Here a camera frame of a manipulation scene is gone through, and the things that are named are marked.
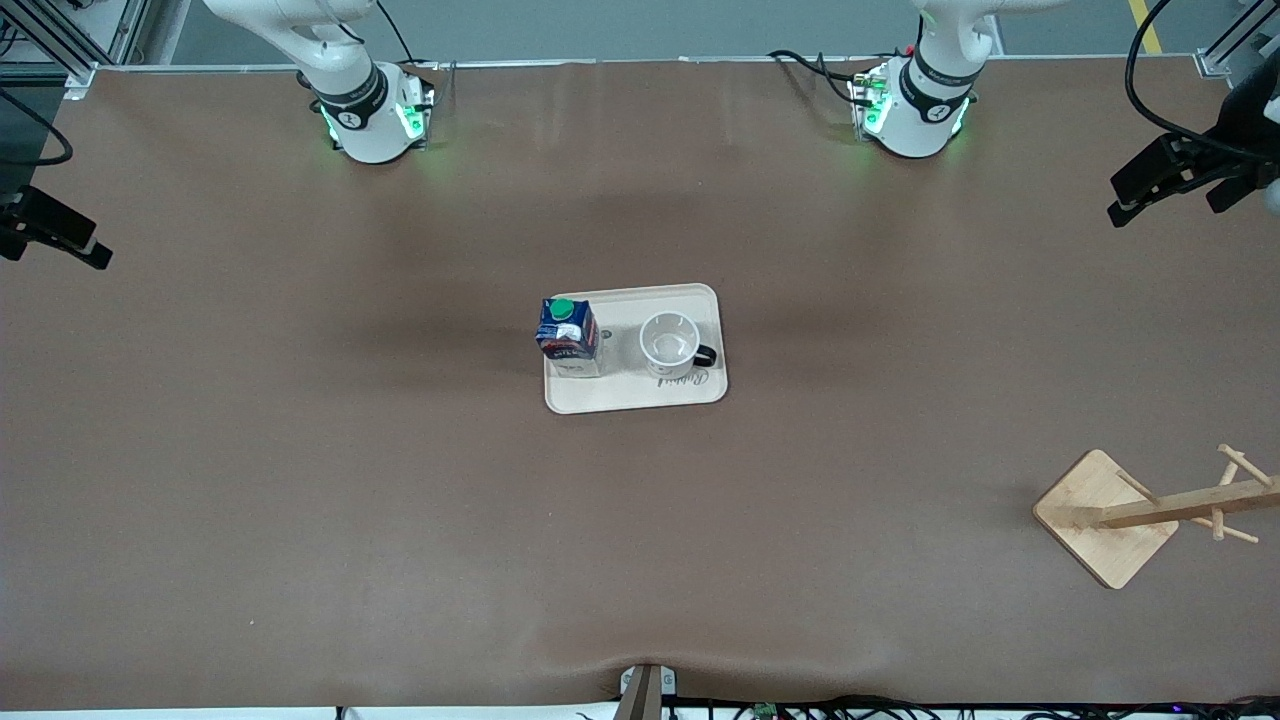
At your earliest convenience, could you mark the blue milk carton green cap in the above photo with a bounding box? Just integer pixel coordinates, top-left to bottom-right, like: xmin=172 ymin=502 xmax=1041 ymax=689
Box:
xmin=535 ymin=297 xmax=604 ymax=380

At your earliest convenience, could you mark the white smiley mug black handle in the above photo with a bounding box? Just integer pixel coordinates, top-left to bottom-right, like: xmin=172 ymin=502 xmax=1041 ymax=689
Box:
xmin=639 ymin=311 xmax=719 ymax=382

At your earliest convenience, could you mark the wooden cup hanging rack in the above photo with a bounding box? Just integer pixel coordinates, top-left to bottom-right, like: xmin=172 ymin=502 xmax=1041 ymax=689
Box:
xmin=1032 ymin=443 xmax=1280 ymax=591

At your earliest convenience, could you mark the beige plastic serving tray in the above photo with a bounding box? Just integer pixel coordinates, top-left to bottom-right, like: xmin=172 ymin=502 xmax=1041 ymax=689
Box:
xmin=543 ymin=283 xmax=729 ymax=416

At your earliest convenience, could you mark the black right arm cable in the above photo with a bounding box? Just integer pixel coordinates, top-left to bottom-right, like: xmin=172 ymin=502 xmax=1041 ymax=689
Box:
xmin=0 ymin=88 xmax=75 ymax=168

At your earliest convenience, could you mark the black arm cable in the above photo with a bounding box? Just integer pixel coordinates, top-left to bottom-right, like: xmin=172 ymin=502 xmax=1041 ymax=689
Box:
xmin=1124 ymin=0 xmax=1280 ymax=167
xmin=0 ymin=88 xmax=75 ymax=168

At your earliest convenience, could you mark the aluminium frame profile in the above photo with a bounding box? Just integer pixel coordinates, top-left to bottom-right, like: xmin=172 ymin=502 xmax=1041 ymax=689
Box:
xmin=0 ymin=0 xmax=153 ymax=101
xmin=1193 ymin=0 xmax=1280 ymax=79

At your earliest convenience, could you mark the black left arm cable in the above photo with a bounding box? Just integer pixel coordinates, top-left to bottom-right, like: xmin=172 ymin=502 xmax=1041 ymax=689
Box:
xmin=1124 ymin=0 xmax=1280 ymax=167

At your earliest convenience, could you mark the black left base cable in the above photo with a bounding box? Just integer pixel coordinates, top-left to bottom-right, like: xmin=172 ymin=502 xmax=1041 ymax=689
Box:
xmin=768 ymin=48 xmax=863 ymax=107

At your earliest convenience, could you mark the black base cable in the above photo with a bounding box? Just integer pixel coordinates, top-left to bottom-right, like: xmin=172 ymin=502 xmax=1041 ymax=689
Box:
xmin=372 ymin=0 xmax=443 ymax=73
xmin=768 ymin=48 xmax=863 ymax=107

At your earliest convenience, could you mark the black right base cable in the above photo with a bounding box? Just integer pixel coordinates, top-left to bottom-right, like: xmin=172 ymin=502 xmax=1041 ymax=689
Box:
xmin=372 ymin=0 xmax=443 ymax=73

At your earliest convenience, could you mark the metal table edge bracket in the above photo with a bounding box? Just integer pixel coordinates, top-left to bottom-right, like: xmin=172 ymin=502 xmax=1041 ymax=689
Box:
xmin=619 ymin=663 xmax=679 ymax=720

